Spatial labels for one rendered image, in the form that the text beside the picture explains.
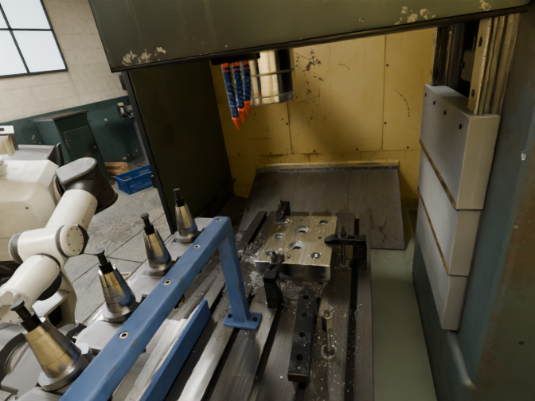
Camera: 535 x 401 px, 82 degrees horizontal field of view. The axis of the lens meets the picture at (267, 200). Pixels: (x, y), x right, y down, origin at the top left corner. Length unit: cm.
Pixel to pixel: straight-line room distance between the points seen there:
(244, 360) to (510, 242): 60
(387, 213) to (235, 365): 119
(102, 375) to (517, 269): 64
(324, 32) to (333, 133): 142
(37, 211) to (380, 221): 145
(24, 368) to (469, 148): 79
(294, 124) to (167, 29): 141
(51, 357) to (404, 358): 99
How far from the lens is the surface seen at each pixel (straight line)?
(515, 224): 62
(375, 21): 52
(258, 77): 80
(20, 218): 108
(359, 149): 194
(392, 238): 167
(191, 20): 58
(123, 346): 50
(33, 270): 82
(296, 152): 198
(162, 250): 61
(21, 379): 61
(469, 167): 67
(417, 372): 118
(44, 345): 50
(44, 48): 602
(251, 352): 85
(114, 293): 54
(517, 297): 70
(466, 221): 73
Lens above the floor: 156
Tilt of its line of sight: 25 degrees down
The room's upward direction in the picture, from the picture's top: 8 degrees counter-clockwise
